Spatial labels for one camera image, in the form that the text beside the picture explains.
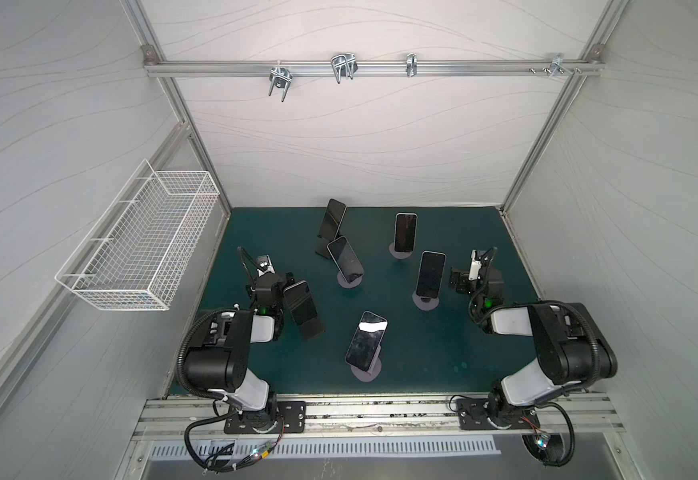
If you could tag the metal U-bolt clamp centre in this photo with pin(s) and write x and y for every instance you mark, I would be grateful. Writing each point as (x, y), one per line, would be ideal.
(344, 65)

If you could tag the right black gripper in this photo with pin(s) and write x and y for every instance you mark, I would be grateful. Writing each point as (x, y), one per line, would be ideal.
(463, 281)

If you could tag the teal-edged phone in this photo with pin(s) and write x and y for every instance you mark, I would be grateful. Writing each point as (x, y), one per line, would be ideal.
(430, 274)

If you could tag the metal u-bolt clamp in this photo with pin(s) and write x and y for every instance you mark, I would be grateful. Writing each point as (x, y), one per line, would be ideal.
(344, 65)
(281, 79)

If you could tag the aluminium cross rail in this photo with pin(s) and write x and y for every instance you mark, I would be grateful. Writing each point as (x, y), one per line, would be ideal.
(366, 68)

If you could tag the phone on back-centre purple stand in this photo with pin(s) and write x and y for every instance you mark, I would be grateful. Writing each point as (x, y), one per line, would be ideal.
(344, 257)

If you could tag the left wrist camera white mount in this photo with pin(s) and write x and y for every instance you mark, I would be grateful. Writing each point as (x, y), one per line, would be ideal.
(264, 265)

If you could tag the metal U-bolt clamp left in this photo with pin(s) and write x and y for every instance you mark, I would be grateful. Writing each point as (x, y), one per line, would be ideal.
(281, 79)

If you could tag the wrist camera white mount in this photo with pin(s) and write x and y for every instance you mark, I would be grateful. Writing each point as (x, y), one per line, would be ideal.
(264, 265)
(478, 259)

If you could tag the phone on black back stand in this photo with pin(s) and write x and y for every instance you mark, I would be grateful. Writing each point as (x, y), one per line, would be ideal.
(332, 220)

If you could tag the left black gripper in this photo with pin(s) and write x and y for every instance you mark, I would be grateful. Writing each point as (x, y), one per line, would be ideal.
(286, 288)

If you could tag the green table mat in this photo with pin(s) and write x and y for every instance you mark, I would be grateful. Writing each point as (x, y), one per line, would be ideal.
(436, 351)

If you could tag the slotted cable duct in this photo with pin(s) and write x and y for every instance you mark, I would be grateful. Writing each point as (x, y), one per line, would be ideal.
(297, 447)

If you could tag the phone on back-right purple stand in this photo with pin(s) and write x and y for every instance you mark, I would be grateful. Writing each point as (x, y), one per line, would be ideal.
(405, 233)

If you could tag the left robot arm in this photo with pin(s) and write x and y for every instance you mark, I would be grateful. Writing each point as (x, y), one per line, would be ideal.
(213, 358)

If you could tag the pink-edged phone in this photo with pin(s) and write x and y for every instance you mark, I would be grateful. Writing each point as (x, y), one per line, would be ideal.
(366, 340)

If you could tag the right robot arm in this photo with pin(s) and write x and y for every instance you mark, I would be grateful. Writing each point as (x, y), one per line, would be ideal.
(571, 352)

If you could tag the purple-edged phone on black stand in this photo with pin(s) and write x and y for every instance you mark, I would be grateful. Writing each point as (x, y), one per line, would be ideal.
(299, 300)

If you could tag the purple stand front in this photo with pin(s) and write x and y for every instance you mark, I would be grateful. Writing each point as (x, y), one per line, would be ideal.
(374, 370)

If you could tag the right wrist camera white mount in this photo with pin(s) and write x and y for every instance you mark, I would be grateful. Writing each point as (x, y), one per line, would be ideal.
(478, 259)

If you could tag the black stand left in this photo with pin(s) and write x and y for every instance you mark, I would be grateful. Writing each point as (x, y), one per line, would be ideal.
(312, 329)

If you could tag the metal clamp small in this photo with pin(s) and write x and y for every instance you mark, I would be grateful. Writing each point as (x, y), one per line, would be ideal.
(411, 65)

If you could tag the metal bracket right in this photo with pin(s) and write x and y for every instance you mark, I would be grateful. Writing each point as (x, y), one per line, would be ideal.
(557, 67)

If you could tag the white wire basket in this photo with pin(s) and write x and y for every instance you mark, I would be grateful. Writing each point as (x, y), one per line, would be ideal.
(135, 255)

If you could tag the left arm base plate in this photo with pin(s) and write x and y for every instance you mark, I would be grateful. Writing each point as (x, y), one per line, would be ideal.
(287, 417)

